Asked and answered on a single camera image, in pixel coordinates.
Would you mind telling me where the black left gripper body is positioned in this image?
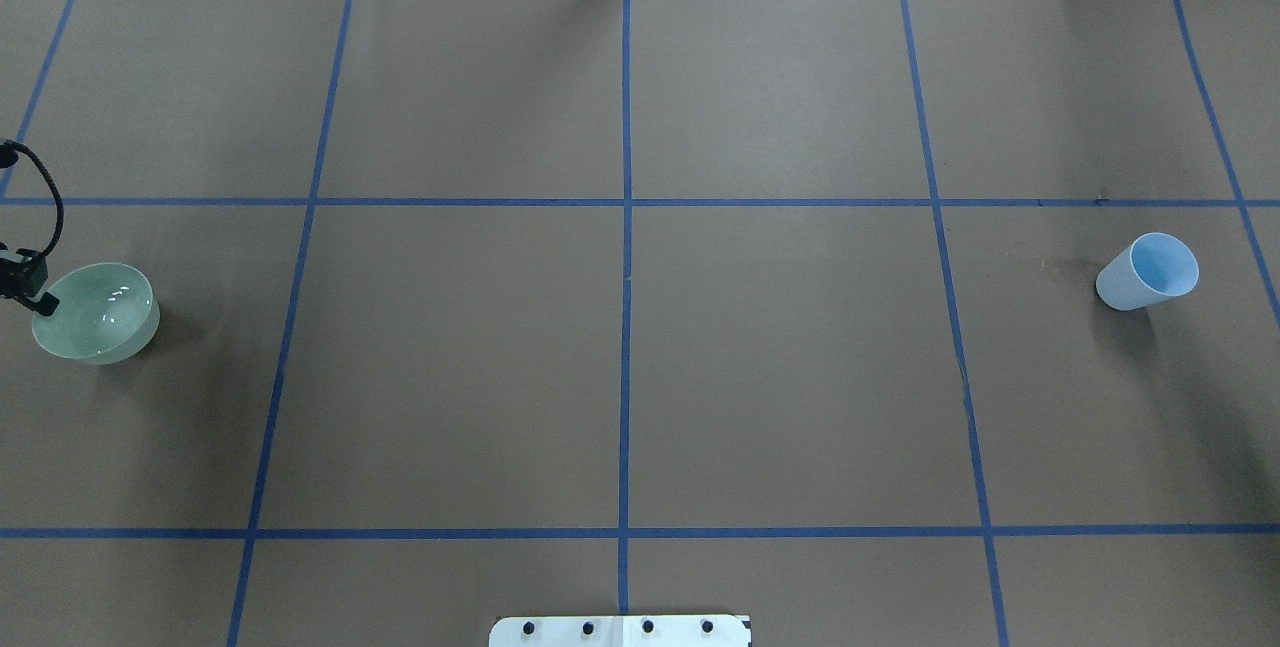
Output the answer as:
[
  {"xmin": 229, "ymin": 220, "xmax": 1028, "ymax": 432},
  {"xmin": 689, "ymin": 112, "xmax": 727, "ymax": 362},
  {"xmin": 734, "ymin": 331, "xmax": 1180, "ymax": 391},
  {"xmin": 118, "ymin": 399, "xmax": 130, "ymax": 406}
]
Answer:
[{"xmin": 1, "ymin": 245, "xmax": 49, "ymax": 302}]

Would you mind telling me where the pale green ceramic bowl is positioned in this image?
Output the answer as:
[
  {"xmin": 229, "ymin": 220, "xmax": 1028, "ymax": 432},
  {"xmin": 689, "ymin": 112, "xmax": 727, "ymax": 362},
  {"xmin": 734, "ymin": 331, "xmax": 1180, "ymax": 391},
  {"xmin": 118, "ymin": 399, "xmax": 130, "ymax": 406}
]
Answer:
[{"xmin": 31, "ymin": 261, "xmax": 161, "ymax": 365}]

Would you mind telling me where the light blue plastic cup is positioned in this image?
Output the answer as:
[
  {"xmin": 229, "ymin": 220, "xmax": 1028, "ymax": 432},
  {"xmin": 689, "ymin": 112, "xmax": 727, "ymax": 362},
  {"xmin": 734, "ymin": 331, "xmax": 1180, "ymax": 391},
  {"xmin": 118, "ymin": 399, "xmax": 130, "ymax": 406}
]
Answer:
[{"xmin": 1094, "ymin": 232, "xmax": 1201, "ymax": 311}]

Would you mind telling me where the black left camera cable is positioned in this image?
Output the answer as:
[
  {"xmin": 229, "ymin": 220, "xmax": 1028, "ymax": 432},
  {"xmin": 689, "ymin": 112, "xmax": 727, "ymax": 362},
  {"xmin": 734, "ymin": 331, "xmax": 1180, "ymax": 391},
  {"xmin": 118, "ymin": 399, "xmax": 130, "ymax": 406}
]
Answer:
[{"xmin": 0, "ymin": 138, "xmax": 65, "ymax": 263}]

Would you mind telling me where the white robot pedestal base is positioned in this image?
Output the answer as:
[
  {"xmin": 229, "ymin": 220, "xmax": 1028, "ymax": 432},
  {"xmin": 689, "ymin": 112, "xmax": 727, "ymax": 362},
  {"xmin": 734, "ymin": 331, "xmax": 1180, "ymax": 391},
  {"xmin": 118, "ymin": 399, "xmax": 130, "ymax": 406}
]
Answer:
[{"xmin": 488, "ymin": 614, "xmax": 753, "ymax": 646}]

